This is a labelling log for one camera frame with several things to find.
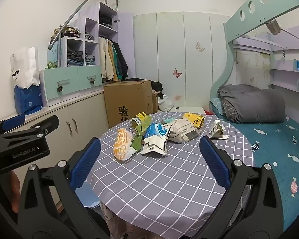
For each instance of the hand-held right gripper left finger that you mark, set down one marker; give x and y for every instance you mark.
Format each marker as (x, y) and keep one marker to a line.
(86, 161)

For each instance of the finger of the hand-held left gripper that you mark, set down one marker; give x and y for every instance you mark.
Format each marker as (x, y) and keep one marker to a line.
(12, 123)
(44, 127)

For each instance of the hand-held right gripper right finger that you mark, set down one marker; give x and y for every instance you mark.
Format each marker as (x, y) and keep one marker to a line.
(214, 161)

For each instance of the light blue waste bin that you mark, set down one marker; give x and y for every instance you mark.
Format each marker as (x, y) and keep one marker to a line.
(88, 196)

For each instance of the yellow paper packet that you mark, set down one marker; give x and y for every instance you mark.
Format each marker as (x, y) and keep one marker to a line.
(193, 118)

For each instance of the yellow medicine box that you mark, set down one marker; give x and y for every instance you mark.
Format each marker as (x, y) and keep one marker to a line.
(140, 116)

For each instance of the person's left forearm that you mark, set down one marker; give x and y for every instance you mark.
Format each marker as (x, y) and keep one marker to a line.
(13, 191)

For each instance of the white cabinet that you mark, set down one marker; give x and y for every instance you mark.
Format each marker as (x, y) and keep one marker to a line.
(57, 119)

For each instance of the blue plastic package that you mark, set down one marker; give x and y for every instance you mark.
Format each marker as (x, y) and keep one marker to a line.
(27, 99)

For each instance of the small white folded carton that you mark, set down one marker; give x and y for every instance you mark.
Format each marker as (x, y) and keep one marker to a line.
(217, 129)

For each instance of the orange snack bag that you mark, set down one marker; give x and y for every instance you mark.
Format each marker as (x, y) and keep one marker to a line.
(122, 144)

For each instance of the grey checked tablecloth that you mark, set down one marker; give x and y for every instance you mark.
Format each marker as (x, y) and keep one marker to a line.
(164, 179)

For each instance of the mint drawer unit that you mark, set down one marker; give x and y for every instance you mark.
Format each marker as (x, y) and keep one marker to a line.
(69, 76)

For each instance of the white plastic bag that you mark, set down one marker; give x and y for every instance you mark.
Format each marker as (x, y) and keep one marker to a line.
(165, 104)
(25, 67)

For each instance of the blue checked pillow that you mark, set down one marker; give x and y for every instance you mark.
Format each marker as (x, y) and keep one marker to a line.
(214, 103)

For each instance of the teal packet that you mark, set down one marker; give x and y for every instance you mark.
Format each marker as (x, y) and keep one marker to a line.
(168, 121)

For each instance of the green toy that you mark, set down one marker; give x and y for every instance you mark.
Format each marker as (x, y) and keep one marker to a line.
(51, 65)

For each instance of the green crumpled wrapper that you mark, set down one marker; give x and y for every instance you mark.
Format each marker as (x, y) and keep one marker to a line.
(140, 129)

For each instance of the teal candy print sheet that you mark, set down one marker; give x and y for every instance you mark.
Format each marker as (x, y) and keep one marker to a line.
(276, 142)

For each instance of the grey duvet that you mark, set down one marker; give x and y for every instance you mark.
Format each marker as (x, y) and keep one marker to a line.
(251, 102)

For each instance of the light blue box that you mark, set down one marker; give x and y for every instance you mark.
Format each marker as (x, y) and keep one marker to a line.
(54, 52)

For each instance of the folded jeans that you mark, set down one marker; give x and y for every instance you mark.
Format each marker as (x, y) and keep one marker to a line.
(76, 57)

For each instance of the large cardboard box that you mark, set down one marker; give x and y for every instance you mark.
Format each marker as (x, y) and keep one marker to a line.
(129, 97)

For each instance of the metal handrail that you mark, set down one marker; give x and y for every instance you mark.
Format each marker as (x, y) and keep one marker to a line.
(50, 46)

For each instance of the folded blue clothes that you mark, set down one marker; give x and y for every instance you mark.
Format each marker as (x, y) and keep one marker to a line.
(91, 59)

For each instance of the small cardboard box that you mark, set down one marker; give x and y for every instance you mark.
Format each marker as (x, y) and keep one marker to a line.
(155, 102)

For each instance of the mustard garment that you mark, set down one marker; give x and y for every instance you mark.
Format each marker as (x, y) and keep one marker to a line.
(113, 71)

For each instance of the cream jacket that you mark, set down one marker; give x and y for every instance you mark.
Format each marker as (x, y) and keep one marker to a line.
(105, 59)

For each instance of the dark clothes pile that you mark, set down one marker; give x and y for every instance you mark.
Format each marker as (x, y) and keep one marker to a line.
(157, 86)

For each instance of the pink butterfly sticker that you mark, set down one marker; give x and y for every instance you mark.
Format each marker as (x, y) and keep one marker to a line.
(177, 73)

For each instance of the folded clothes stack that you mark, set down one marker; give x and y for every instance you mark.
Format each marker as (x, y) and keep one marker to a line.
(67, 31)

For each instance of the green garment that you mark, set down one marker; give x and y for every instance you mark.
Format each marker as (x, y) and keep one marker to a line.
(117, 59)

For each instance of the grey folded clothes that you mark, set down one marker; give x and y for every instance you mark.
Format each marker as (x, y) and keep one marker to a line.
(89, 36)

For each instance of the black jacket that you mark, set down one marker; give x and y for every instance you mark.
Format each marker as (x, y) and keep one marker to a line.
(124, 63)

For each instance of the lavender shelf unit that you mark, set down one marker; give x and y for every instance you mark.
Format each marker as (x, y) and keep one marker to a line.
(88, 25)

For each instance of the lavender bed shelf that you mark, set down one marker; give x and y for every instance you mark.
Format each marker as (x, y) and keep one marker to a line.
(289, 73)

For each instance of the beige butterfly sticker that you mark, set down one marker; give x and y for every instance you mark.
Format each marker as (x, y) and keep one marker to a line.
(198, 46)

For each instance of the white wardrobe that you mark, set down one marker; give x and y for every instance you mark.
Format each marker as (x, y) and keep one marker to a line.
(169, 54)

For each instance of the dark folded clothes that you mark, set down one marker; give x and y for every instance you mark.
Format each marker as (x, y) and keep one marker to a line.
(106, 20)

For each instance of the mint bunk bed frame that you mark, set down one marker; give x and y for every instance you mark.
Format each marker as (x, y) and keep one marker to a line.
(249, 17)

